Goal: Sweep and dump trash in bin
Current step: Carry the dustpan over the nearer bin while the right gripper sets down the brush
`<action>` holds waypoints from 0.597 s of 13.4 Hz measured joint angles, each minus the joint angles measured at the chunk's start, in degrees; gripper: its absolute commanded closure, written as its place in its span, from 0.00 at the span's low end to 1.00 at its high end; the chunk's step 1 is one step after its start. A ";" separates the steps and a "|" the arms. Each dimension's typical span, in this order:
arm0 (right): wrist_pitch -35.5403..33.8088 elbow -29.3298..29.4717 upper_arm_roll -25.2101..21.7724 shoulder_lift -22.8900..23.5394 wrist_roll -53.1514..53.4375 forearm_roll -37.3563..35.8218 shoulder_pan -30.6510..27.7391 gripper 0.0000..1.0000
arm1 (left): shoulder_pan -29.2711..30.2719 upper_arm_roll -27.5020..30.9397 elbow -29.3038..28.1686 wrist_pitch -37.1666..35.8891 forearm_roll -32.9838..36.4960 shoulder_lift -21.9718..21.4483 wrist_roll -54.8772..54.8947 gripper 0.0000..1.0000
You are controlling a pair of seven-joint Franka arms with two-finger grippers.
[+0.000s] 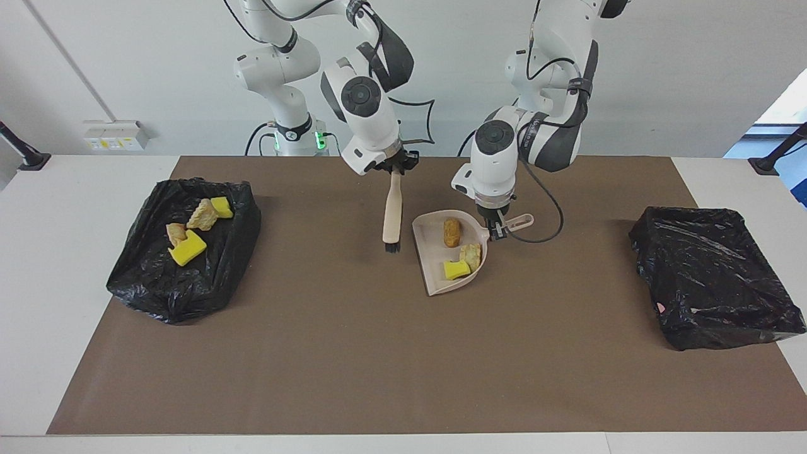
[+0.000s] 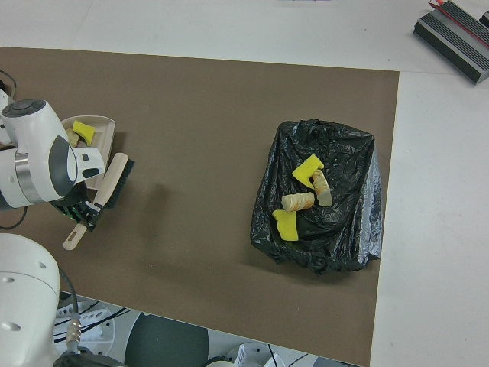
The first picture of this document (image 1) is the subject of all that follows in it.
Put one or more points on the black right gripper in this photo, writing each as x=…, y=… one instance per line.
x=400, y=161

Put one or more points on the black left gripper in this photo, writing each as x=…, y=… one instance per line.
x=495, y=211

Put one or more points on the striped orange croissant piece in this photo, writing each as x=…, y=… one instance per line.
x=471, y=255

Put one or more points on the beige hand brush black bristles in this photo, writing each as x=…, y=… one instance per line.
x=392, y=214

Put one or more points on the cylindrical golden bread roll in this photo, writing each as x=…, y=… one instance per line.
x=452, y=232

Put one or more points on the small yellow green sponge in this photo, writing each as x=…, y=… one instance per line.
x=456, y=270

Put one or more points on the beige plastic dustpan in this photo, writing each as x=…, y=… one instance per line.
x=435, y=252

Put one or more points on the large yellow green sponge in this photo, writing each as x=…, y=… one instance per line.
x=221, y=207

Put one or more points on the pale crumbly bread piece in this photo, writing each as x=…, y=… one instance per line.
x=202, y=215

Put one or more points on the notched all-yellow sponge piece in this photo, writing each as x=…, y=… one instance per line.
x=188, y=250

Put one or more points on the brown croissant end piece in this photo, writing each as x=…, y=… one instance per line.
x=176, y=234

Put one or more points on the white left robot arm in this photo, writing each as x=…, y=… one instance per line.
x=498, y=164

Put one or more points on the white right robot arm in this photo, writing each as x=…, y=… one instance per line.
x=365, y=107

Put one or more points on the black bag-lined bin pink spot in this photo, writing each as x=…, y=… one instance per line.
x=712, y=277

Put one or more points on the brown table mat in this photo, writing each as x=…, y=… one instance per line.
x=403, y=397

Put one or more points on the black clamp stand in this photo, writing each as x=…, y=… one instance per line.
x=31, y=161
x=766, y=165

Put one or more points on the white wall socket strip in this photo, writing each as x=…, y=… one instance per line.
x=113, y=135

